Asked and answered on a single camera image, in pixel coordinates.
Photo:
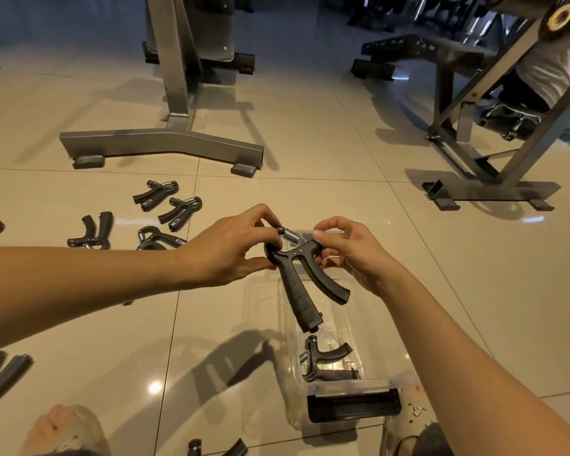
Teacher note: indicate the person's left forearm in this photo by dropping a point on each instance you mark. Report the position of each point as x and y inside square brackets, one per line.
[76, 289]

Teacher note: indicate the person's right forearm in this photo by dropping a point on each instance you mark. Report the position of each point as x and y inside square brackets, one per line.
[480, 389]

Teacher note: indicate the person's left hand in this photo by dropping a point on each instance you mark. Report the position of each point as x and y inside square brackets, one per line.
[223, 251]

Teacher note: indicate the person's right hand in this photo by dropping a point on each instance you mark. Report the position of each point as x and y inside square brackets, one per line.
[361, 261]

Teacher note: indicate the beige slipper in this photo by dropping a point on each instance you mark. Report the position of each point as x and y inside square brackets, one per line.
[408, 408]
[95, 441]

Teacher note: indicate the beige left slipper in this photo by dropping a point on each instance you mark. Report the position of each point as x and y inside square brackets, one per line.
[95, 441]

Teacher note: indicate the dark dumbbell rack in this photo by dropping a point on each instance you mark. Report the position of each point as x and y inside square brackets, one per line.
[408, 9]

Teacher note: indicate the grey metal machine frame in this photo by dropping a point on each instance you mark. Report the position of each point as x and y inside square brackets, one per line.
[503, 189]

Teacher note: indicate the clear plastic storage box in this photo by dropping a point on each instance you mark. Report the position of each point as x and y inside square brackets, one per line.
[361, 337]

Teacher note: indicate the grey metal rack stand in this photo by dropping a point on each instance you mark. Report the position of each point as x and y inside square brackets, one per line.
[171, 142]

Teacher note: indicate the beige right slipper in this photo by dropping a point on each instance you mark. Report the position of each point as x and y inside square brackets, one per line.
[408, 408]

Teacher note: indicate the black weight bench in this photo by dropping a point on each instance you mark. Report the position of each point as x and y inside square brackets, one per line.
[408, 47]

